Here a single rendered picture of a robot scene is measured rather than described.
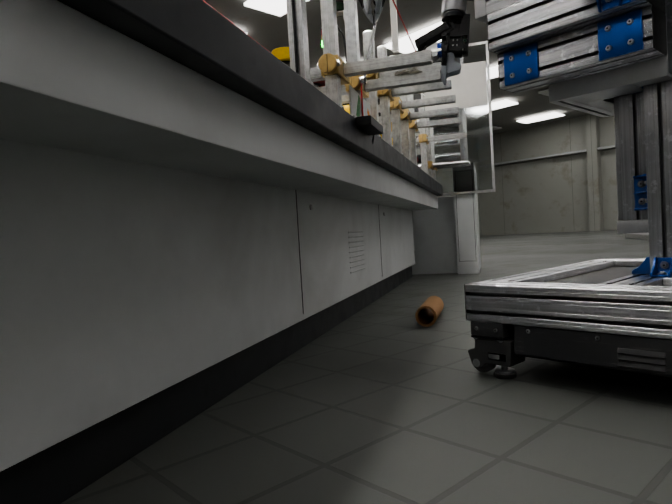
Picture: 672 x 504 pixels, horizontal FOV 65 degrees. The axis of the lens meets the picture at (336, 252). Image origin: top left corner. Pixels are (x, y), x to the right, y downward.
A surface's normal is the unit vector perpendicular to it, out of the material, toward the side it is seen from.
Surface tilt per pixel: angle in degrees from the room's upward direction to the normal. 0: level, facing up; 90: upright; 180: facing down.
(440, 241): 90
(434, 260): 90
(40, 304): 90
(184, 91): 90
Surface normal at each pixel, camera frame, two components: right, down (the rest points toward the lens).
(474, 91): -0.29, 0.05
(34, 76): 0.96, -0.04
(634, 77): -0.73, 0.07
